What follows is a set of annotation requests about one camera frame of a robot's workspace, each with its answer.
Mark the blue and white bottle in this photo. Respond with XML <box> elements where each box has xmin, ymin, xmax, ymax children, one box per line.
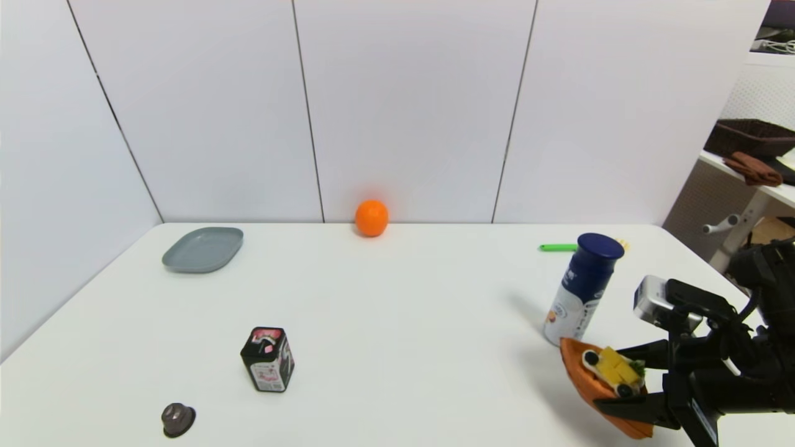
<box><xmin>544</xmin><ymin>233</ymin><xmax>625</xmax><ymax>348</ymax></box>

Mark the white desk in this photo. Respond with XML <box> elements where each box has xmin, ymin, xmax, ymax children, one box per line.
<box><xmin>660</xmin><ymin>148</ymin><xmax>795</xmax><ymax>274</ymax></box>

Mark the brown cloth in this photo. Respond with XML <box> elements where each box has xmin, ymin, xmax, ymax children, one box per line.
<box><xmin>722</xmin><ymin>151</ymin><xmax>784</xmax><ymax>187</ymax></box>

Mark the dark brown basket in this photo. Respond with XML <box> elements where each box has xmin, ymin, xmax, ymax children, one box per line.
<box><xmin>704</xmin><ymin>118</ymin><xmax>795</xmax><ymax>159</ymax></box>

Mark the white perforated panel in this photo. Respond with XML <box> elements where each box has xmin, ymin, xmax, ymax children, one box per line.
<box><xmin>719</xmin><ymin>53</ymin><xmax>795</xmax><ymax>125</ymax></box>

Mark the orange fruit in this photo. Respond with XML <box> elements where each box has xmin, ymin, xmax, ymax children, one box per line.
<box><xmin>355</xmin><ymin>199</ymin><xmax>390</xmax><ymax>237</ymax></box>

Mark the black milk carton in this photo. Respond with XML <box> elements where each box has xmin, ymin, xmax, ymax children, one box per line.
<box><xmin>240</xmin><ymin>327</ymin><xmax>295</xmax><ymax>393</ymax></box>

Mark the grey-green shallow plate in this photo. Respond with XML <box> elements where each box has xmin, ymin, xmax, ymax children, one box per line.
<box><xmin>161</xmin><ymin>227</ymin><xmax>244</xmax><ymax>274</ymax></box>

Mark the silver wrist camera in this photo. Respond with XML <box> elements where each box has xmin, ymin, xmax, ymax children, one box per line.
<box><xmin>633</xmin><ymin>275</ymin><xmax>737</xmax><ymax>333</ymax></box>

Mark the white desk crank handle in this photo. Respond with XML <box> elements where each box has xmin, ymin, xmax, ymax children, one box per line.
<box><xmin>702</xmin><ymin>214</ymin><xmax>741</xmax><ymax>235</ymax></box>

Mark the white wire rack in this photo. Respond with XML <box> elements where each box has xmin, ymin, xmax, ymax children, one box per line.
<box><xmin>752</xmin><ymin>38</ymin><xmax>795</xmax><ymax>55</ymax></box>

